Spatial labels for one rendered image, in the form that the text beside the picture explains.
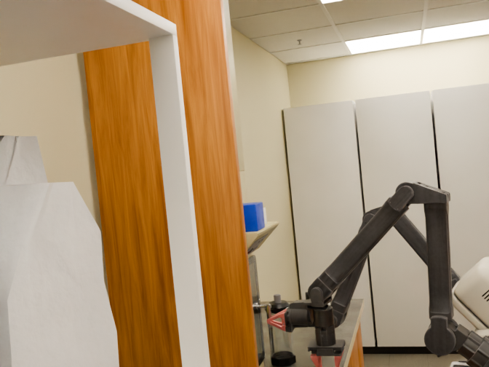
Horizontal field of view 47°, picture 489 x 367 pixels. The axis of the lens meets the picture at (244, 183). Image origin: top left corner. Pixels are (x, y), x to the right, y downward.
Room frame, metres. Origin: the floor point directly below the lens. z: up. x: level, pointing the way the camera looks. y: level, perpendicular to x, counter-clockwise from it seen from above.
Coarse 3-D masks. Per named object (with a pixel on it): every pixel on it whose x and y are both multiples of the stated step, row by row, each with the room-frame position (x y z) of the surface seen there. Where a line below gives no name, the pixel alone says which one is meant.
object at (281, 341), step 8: (272, 312) 2.16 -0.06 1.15; (280, 320) 2.16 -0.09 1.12; (272, 328) 2.18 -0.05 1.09; (272, 336) 2.18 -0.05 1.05; (280, 336) 2.16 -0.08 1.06; (288, 336) 2.17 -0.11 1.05; (272, 344) 2.18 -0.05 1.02; (280, 344) 2.16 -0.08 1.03; (288, 344) 2.17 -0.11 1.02; (272, 352) 2.19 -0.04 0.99; (280, 352) 2.17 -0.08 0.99; (288, 352) 2.17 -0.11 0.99
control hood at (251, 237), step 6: (270, 222) 2.09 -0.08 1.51; (276, 222) 2.08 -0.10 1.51; (264, 228) 1.92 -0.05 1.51; (270, 228) 1.98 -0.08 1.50; (246, 234) 1.82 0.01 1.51; (252, 234) 1.82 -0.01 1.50; (258, 234) 1.83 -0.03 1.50; (264, 234) 1.96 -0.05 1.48; (252, 240) 1.82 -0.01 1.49; (264, 240) 2.11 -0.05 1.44; (258, 246) 2.08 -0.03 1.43; (252, 252) 2.03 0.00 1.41
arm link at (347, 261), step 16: (400, 192) 1.46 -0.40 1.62; (384, 208) 1.51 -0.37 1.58; (400, 208) 1.46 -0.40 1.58; (368, 224) 1.53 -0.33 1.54; (384, 224) 1.51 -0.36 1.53; (352, 240) 1.56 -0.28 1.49; (368, 240) 1.53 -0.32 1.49; (352, 256) 1.55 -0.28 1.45; (336, 272) 1.57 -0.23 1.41; (336, 288) 1.62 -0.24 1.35
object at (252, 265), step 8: (256, 264) 2.14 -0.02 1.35; (256, 272) 2.13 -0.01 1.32; (256, 280) 2.12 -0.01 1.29; (256, 288) 2.11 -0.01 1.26; (256, 296) 2.10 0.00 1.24; (256, 304) 2.09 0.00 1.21; (256, 312) 2.08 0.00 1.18; (256, 320) 2.07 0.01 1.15; (256, 328) 2.06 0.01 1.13; (256, 336) 2.05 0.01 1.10; (264, 352) 2.13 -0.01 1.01
